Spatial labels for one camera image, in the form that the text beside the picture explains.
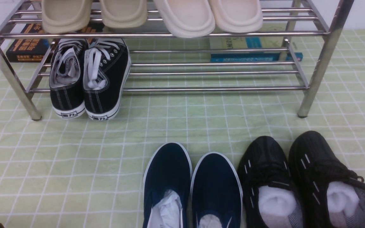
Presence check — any navy slip-on shoe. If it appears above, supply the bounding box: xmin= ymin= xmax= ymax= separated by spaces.
xmin=191 ymin=152 xmax=243 ymax=228
xmin=143 ymin=142 xmax=192 ymax=228

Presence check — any black knit sneaker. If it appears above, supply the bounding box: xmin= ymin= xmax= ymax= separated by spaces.
xmin=289 ymin=131 xmax=365 ymax=228
xmin=237 ymin=136 xmax=306 ymax=228

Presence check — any stainless steel shoe rack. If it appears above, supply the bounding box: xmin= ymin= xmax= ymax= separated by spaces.
xmin=0 ymin=0 xmax=354 ymax=121

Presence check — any black canvas sneaker right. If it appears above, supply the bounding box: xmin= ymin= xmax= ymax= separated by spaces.
xmin=83 ymin=38 xmax=131 ymax=121

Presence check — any black canvas sneaker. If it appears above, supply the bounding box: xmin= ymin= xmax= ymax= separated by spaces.
xmin=83 ymin=38 xmax=131 ymax=121
xmin=49 ymin=39 xmax=89 ymax=119

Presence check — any cream slipper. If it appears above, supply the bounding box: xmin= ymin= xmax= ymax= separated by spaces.
xmin=154 ymin=0 xmax=216 ymax=38
xmin=209 ymin=0 xmax=263 ymax=33

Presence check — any teal cover book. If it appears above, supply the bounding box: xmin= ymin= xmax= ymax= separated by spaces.
xmin=210 ymin=35 xmax=303 ymax=62

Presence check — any cream slipper far right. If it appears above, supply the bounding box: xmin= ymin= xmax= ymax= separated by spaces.
xmin=209 ymin=0 xmax=263 ymax=33

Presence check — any beige slipper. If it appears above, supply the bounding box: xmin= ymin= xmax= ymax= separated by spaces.
xmin=42 ymin=0 xmax=93 ymax=34
xmin=100 ymin=0 xmax=148 ymax=29

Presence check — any black canvas sneaker left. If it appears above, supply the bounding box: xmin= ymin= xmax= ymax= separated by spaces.
xmin=49 ymin=39 xmax=89 ymax=119

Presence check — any beige slipper far left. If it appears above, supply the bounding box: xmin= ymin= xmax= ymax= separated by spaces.
xmin=42 ymin=0 xmax=93 ymax=34

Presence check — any black orange book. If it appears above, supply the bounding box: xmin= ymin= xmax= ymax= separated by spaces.
xmin=6 ymin=23 xmax=104 ymax=63

